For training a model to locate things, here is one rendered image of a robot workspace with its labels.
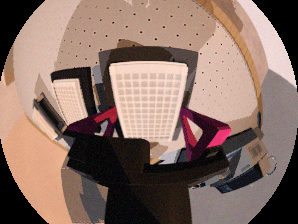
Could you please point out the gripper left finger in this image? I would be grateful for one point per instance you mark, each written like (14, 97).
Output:
(89, 124)

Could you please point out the white well plate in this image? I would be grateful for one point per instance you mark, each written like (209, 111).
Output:
(146, 117)
(66, 92)
(44, 124)

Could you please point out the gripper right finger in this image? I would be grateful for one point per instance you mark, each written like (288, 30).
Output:
(214, 132)

